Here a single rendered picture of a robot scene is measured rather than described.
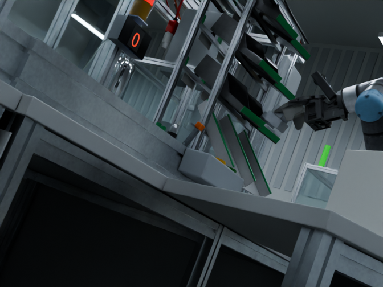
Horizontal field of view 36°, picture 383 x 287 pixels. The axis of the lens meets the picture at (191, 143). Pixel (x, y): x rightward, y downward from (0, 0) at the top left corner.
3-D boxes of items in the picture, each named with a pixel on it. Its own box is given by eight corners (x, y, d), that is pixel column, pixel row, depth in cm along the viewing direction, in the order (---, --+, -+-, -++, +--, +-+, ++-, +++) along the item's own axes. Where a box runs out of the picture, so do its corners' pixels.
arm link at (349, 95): (354, 80, 165) (365, 92, 171) (338, 84, 167) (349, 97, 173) (356, 103, 162) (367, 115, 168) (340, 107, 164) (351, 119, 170)
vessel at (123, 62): (118, 127, 261) (150, 51, 267) (100, 116, 249) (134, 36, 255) (94, 121, 268) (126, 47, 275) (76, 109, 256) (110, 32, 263)
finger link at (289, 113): (272, 121, 174) (303, 117, 170) (271, 103, 176) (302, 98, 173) (274, 126, 176) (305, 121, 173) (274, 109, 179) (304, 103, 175)
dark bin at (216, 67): (260, 128, 190) (276, 111, 189) (240, 112, 181) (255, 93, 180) (214, 87, 209) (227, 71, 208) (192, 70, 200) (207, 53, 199)
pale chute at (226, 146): (244, 188, 186) (256, 180, 184) (221, 174, 176) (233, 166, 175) (218, 121, 202) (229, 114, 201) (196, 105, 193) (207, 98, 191)
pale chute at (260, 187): (260, 200, 198) (272, 193, 197) (240, 187, 189) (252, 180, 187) (235, 136, 215) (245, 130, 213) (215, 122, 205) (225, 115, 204)
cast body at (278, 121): (282, 134, 179) (297, 116, 179) (276, 128, 176) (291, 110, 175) (265, 119, 185) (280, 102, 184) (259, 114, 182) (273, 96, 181)
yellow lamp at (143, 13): (148, 24, 160) (154, 8, 161) (138, 15, 156) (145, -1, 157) (134, 22, 163) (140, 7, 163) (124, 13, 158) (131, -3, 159)
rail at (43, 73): (229, 221, 167) (243, 185, 169) (11, 94, 92) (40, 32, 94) (214, 215, 169) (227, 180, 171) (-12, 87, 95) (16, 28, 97)
